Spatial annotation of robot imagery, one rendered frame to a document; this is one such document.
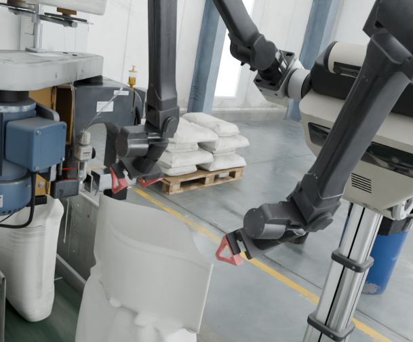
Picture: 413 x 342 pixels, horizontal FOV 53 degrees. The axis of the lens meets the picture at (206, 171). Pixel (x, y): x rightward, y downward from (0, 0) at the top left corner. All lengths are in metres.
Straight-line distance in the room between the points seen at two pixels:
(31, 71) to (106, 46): 5.19
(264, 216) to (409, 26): 0.39
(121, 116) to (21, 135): 0.48
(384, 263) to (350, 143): 2.56
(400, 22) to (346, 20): 9.18
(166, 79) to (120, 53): 5.26
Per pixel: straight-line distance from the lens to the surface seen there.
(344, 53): 0.98
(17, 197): 0.99
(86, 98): 1.23
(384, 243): 3.10
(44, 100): 1.18
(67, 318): 1.83
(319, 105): 1.16
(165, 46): 0.94
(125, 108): 1.31
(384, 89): 0.60
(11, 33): 5.48
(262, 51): 1.11
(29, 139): 0.88
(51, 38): 5.00
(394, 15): 0.57
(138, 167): 1.08
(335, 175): 0.71
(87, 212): 1.98
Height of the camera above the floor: 1.53
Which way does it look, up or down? 18 degrees down
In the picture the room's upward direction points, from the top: 11 degrees clockwise
